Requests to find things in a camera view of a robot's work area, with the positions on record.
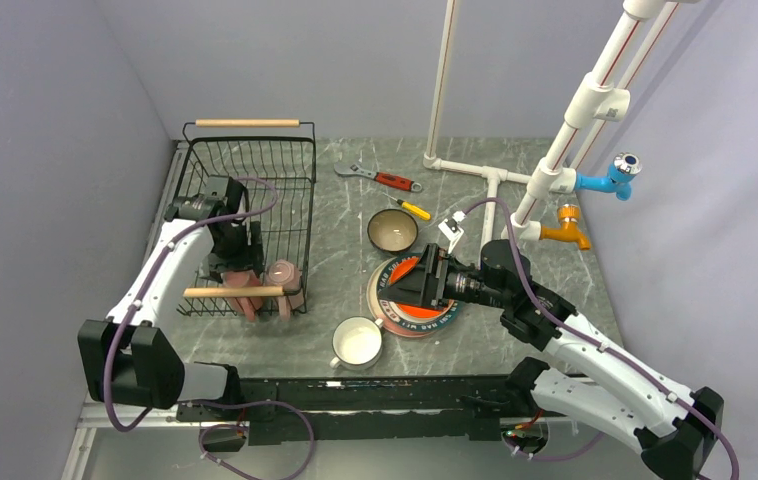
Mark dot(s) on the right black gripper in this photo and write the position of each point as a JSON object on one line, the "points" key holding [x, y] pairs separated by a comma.
{"points": [[424, 284]]}

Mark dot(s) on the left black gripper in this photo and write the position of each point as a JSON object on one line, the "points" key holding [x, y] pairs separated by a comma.
{"points": [[249, 257]]}

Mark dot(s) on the light pink mug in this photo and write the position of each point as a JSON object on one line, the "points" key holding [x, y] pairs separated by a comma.
{"points": [[288, 276]]}

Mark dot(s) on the black wire dish rack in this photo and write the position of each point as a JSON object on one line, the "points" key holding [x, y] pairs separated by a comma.
{"points": [[257, 178]]}

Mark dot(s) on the white enamel cup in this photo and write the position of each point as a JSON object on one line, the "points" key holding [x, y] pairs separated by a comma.
{"points": [[357, 343]]}

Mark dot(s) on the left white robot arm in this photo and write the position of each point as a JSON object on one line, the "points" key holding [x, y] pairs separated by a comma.
{"points": [[127, 357]]}

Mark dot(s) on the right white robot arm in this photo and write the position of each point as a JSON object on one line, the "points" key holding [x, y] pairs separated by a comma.
{"points": [[672, 427]]}

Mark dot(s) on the orange bowl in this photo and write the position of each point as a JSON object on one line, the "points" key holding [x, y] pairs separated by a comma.
{"points": [[403, 266]]}

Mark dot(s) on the beige pink plate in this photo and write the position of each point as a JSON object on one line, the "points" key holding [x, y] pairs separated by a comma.
{"points": [[392, 318]]}

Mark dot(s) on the dark brown bowl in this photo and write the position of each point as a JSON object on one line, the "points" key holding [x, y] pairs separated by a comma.
{"points": [[392, 231]]}

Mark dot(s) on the orange faucet tap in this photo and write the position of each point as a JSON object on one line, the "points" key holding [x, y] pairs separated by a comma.
{"points": [[568, 231]]}

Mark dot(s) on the blue faucet tap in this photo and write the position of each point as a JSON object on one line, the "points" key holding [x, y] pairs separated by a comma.
{"points": [[623, 169]]}

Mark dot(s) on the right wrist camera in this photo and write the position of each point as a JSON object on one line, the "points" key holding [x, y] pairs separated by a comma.
{"points": [[451, 229]]}

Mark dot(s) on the yellow handled screwdriver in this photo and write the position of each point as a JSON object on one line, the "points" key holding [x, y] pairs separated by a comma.
{"points": [[411, 208]]}

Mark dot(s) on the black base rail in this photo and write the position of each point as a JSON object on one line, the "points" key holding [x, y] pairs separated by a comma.
{"points": [[278, 410]]}

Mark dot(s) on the red handled adjustable wrench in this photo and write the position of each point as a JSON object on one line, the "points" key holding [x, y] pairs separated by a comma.
{"points": [[394, 181]]}

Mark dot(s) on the white pvc pipe frame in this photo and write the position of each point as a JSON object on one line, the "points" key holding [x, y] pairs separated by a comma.
{"points": [[513, 67]]}

